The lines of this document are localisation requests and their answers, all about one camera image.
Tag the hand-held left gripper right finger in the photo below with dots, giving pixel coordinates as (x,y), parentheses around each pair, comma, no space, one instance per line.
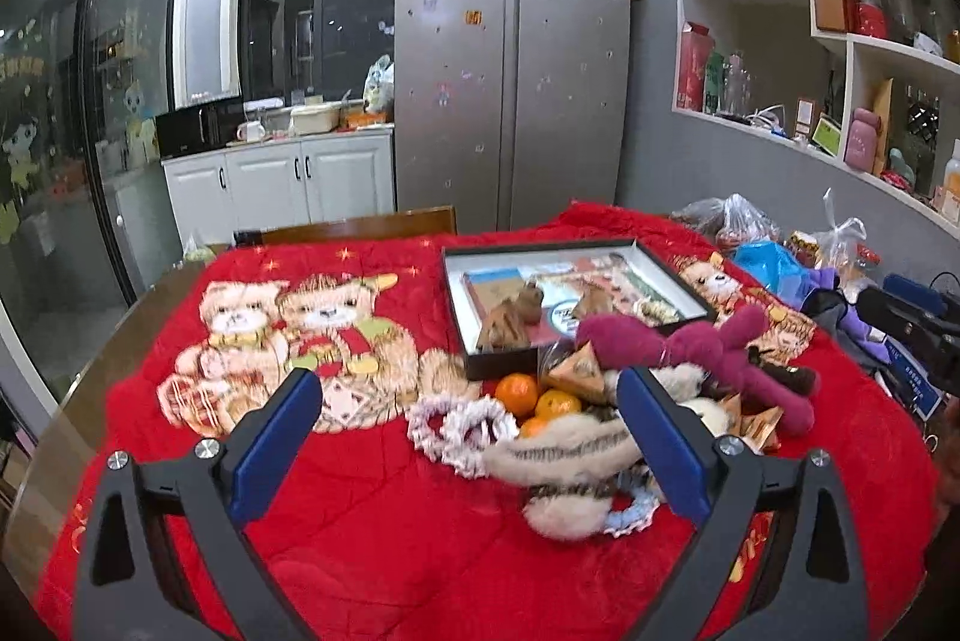
(660,446)

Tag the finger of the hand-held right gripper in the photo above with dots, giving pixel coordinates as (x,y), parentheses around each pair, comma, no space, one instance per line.
(900,326)
(911,290)

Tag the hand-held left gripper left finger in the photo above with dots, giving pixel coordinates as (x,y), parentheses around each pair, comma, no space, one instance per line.
(277,438)

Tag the cream plush bear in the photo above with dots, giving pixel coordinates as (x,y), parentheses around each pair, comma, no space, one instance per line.
(712,412)

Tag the brown triangular paper packet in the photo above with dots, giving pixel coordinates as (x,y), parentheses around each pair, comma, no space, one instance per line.
(499,326)
(574,375)
(757,427)
(592,300)

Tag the black gift box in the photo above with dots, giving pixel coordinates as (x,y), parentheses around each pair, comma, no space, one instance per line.
(502,365)

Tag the small brown plush bear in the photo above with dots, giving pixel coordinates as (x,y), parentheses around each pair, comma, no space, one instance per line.
(531,300)

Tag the wooden desktop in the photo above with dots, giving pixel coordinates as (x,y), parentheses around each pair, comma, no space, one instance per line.
(82,386)

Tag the purple cloth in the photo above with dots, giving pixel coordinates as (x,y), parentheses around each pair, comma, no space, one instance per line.
(862,341)

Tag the glass jar with red lid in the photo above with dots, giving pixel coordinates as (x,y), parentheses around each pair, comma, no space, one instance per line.
(868,255)

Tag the white and blue cardboard box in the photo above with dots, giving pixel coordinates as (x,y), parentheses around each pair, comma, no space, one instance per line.
(919,386)

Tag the white furry hair band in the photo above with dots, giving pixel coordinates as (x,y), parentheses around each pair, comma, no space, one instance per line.
(679,379)

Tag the grey cloth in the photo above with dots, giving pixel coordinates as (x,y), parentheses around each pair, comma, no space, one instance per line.
(821,311)

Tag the light blue scrunchie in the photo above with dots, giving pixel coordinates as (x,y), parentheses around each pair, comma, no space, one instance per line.
(637,525)

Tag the orange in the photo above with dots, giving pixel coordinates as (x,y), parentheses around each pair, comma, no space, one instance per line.
(532,427)
(517,394)
(559,405)

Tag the magenta plush toy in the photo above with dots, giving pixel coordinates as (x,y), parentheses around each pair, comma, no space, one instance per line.
(697,341)

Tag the glass jar with checkered lid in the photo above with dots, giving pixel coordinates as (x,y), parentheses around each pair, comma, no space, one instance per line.
(801,247)

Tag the beige fluffy pom-pom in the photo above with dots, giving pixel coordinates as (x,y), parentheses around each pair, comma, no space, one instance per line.
(562,513)

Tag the orange bottle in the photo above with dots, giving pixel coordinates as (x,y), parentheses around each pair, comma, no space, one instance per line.
(952,176)

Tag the dark brown plush stick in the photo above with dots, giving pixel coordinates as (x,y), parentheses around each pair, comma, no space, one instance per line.
(787,379)

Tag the teal figurine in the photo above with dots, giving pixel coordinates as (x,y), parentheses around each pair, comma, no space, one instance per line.
(902,165)

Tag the red printed blanket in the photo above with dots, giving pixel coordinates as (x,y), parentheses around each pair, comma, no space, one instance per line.
(375,536)

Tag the blue plastic bag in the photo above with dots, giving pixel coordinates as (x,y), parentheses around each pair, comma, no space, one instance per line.
(772,266)

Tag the pink bottle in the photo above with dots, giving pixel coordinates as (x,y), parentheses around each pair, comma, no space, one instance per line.
(862,142)

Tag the brown paper envelope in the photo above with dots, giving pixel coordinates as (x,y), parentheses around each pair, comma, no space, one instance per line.
(881,124)

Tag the colourful printed sheet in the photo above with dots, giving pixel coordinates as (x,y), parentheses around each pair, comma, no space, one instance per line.
(622,277)

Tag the green framed card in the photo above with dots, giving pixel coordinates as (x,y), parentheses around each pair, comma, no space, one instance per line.
(827,137)

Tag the clear bag with dark contents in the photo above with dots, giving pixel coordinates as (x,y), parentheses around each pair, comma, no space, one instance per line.
(735,221)

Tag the brown booklet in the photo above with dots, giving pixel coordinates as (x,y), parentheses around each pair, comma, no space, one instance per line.
(484,289)

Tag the white kitchen cabinet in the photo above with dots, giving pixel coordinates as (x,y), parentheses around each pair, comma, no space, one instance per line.
(262,187)

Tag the clear glass bottle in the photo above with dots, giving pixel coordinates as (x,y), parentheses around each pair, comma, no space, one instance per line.
(900,8)

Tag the green box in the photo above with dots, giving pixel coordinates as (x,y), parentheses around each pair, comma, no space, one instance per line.
(714,82)

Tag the brown cardboard box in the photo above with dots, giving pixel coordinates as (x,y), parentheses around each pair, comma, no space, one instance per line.
(829,0)

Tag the white mug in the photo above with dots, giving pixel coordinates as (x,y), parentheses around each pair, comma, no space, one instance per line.
(250,133)

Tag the red gift box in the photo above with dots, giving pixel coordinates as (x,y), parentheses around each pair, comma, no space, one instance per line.
(691,67)

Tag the cream plastic basin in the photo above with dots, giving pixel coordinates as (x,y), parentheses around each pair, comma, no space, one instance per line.
(311,120)

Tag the black microwave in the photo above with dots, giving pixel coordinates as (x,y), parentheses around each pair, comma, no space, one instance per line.
(184,131)

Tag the glass sliding door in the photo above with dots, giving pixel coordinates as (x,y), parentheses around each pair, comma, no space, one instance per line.
(60,161)

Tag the plastic bag with groceries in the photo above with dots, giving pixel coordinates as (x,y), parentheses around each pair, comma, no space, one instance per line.
(379,86)

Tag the silver refrigerator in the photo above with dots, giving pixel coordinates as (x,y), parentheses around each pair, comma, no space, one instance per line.
(510,86)

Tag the dark window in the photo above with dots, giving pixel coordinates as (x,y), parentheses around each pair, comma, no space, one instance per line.
(337,26)

